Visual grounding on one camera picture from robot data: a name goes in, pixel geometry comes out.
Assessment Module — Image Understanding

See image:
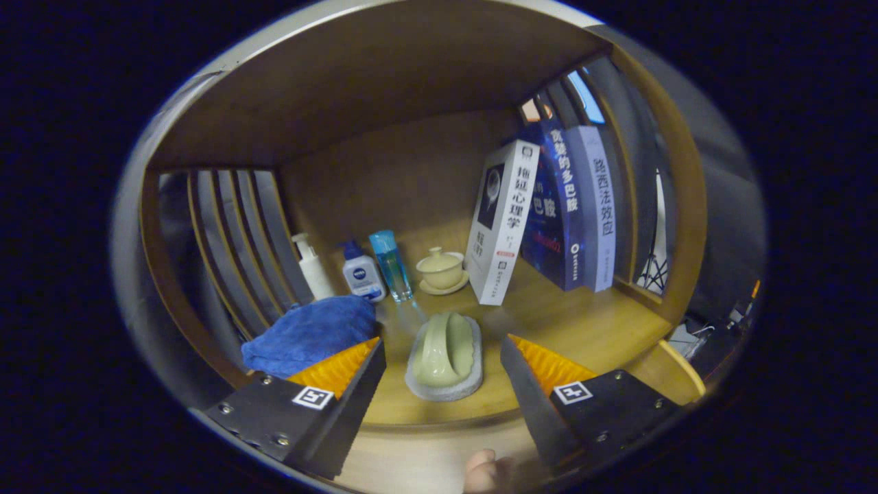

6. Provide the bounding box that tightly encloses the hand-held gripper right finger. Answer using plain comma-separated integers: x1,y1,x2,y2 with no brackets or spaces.
499,334,680,474

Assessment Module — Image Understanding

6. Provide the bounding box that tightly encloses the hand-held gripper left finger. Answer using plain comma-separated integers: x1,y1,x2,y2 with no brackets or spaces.
202,336,387,480

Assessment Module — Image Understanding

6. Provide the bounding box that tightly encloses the green scrub brush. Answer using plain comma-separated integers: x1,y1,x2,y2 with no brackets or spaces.
405,312,484,402

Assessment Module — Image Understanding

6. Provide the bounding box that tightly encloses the wooden countertop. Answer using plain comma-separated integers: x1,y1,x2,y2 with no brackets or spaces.
226,220,676,426

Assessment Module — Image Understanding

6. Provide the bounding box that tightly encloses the wooden cabinet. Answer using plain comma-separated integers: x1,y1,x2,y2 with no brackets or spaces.
137,0,709,494

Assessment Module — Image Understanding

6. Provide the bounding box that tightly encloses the blue folded towel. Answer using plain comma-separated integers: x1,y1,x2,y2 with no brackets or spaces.
241,295,377,379

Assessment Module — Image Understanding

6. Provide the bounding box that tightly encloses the white bottle with blue cap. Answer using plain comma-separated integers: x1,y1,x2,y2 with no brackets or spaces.
341,240,387,303

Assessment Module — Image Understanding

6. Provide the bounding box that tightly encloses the white pump bottle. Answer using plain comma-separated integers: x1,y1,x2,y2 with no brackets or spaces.
291,233,335,301

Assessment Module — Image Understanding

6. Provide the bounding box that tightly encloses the clear blue bottle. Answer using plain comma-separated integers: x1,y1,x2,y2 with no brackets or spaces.
368,230,414,303

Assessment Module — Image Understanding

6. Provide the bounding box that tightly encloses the cream lidded tea cup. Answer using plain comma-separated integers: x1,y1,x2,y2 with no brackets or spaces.
416,246,471,296

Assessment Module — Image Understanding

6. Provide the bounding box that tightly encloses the white book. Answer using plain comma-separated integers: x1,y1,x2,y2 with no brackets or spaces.
464,139,541,306

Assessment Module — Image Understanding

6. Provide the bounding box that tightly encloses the tripod stand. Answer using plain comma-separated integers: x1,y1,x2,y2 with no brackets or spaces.
637,172,669,292

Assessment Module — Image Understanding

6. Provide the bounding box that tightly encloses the dark blue book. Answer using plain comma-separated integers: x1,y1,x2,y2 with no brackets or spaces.
519,110,587,292

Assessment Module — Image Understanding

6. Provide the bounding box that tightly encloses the black equipment with orange parts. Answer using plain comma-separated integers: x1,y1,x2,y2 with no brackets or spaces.
686,278,762,364

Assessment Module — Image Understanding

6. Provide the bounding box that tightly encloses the pale purple book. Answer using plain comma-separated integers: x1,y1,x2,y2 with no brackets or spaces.
566,125,617,293

